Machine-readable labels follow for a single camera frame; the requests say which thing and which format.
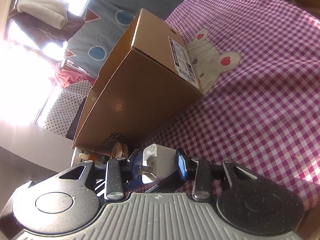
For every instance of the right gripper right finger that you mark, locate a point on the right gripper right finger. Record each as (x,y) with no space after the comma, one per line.
(186,166)

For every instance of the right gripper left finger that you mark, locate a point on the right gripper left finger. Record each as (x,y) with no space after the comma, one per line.
(130,167)

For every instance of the white power adapter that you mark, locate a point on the white power adapter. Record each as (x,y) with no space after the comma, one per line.
(158,162)

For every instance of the gold round tin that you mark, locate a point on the gold round tin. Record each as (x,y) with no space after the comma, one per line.
(119,150)

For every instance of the brown cardboard box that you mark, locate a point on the brown cardboard box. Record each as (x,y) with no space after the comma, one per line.
(146,80)

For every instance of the polka dot cloth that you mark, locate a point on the polka dot cloth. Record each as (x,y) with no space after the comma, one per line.
(62,113)

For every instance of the pink hanging garment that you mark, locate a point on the pink hanging garment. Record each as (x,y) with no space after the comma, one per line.
(64,77)

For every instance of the purple checkered tablecloth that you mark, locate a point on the purple checkered tablecloth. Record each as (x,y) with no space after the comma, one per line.
(263,114)

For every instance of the blue patterned quilt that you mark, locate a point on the blue patterned quilt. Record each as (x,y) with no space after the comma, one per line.
(105,22)

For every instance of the dark hanging clothes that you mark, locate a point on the dark hanging clothes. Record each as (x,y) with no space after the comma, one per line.
(46,21)

